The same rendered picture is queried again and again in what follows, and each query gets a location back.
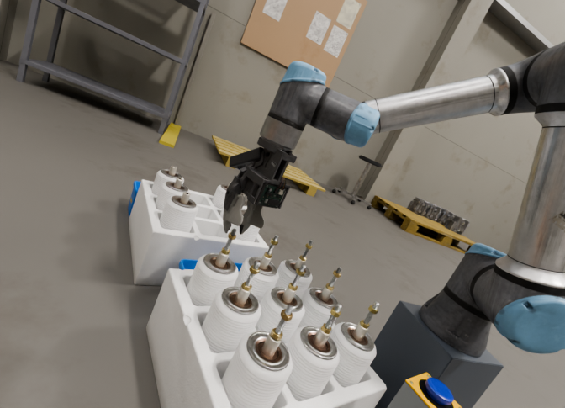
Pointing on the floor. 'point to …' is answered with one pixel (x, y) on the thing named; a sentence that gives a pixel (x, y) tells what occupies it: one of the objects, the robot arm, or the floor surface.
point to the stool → (359, 182)
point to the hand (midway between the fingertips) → (234, 225)
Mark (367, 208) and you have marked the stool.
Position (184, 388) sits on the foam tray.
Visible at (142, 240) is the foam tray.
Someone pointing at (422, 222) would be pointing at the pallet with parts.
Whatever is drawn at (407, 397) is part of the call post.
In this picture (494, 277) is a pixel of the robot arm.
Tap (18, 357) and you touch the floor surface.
